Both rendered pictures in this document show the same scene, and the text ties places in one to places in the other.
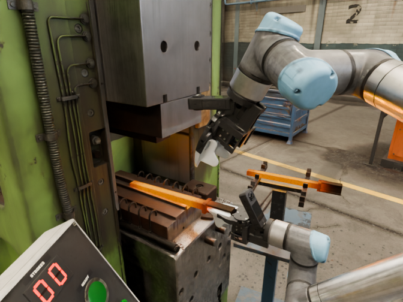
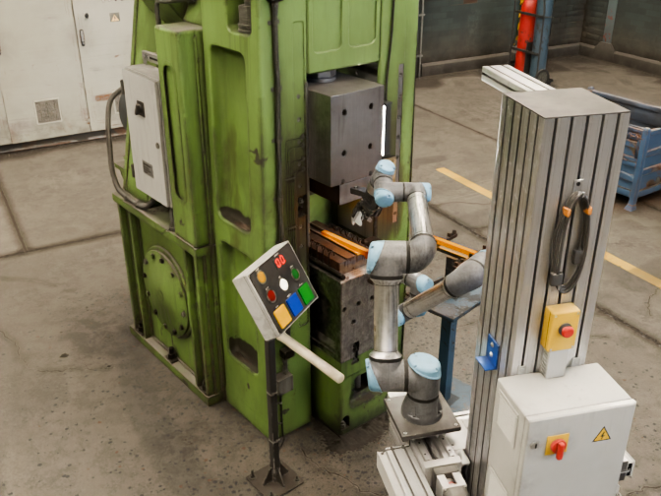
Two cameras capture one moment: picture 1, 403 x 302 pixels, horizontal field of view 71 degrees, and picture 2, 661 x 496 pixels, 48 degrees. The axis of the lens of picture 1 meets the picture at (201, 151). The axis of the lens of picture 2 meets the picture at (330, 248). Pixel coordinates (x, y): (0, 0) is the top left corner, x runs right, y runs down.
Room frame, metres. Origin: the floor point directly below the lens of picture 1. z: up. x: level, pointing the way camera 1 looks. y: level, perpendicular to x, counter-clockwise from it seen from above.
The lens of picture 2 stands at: (-2.17, -0.81, 2.59)
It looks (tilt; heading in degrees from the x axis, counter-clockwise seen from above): 27 degrees down; 18
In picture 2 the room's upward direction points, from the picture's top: straight up
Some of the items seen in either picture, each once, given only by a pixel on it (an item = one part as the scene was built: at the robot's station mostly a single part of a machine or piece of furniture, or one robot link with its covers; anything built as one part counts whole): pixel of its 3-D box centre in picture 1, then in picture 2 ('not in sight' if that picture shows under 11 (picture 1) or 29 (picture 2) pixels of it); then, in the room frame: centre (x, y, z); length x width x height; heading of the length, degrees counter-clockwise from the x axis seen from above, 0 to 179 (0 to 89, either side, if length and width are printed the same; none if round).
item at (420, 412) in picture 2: not in sight; (422, 401); (0.00, -0.44, 0.87); 0.15 x 0.15 x 0.10
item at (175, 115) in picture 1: (131, 105); (327, 176); (0.92, 0.23, 1.32); 0.42 x 0.20 x 0.10; 58
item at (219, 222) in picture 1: (218, 219); not in sight; (0.75, -0.05, 0.99); 0.09 x 0.03 x 0.06; 61
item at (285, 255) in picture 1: (275, 228); (451, 294); (1.14, -0.36, 0.67); 0.40 x 0.30 x 0.02; 155
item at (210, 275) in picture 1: (152, 247); (334, 288); (0.98, 0.21, 0.69); 0.56 x 0.38 x 0.45; 58
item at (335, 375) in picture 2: not in sight; (310, 356); (0.47, 0.16, 0.62); 0.44 x 0.05 x 0.05; 58
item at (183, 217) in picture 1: (140, 200); (327, 245); (0.92, 0.23, 0.96); 0.42 x 0.20 x 0.09; 58
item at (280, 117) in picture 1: (268, 112); (609, 144); (4.84, -1.17, 0.36); 1.20 x 0.80 x 0.72; 53
